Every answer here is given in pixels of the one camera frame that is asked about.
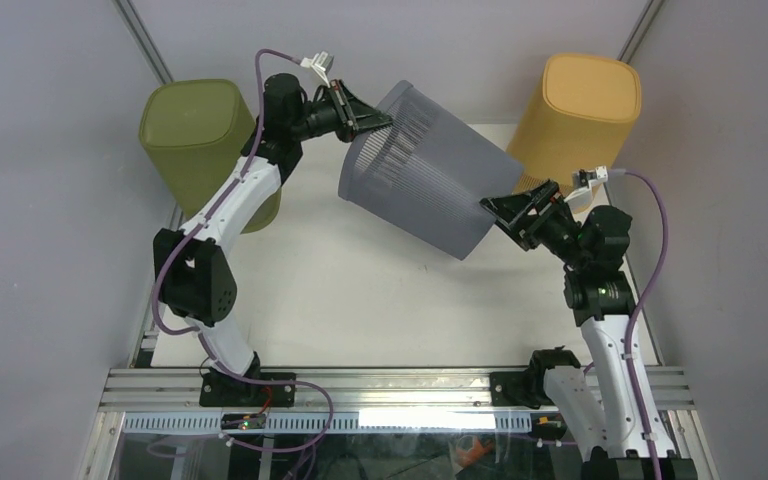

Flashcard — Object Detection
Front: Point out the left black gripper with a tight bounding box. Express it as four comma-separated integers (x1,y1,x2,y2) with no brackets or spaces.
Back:
292,80,395,146

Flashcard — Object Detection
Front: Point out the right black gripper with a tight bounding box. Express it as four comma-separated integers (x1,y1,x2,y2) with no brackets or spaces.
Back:
477,179,588,271

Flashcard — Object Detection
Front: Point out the grey plastic basket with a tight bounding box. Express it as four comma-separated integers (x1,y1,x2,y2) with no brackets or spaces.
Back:
338,80,524,260

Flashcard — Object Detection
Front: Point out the yellow plastic basket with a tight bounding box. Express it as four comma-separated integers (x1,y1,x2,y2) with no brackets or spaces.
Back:
506,53,643,195

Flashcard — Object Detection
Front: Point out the green plastic basket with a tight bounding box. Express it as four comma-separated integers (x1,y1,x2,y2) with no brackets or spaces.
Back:
137,78,256,219

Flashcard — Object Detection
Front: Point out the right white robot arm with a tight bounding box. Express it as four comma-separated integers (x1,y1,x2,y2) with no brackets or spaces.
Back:
480,181,698,479

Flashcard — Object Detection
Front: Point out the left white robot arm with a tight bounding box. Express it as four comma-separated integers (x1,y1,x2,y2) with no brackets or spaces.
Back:
151,73,393,406

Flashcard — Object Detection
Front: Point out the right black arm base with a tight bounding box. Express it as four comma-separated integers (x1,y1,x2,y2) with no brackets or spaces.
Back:
488,346,582,409

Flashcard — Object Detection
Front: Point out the orange object under table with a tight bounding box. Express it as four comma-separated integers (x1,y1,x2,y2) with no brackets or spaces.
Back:
454,435,495,468

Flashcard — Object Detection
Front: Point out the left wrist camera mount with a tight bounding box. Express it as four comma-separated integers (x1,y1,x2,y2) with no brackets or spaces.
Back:
299,51,334,86

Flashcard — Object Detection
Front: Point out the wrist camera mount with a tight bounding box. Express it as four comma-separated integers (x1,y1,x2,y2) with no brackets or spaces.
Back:
565,166,609,210
299,51,334,86

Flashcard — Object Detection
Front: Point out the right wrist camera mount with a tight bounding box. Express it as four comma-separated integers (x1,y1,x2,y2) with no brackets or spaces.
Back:
565,166,609,210

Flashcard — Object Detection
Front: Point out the white slotted cable duct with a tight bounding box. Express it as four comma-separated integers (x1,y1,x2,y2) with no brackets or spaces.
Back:
123,407,532,436

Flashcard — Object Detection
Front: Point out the aluminium front rail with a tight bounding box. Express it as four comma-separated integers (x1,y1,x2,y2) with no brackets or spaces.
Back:
99,367,693,413

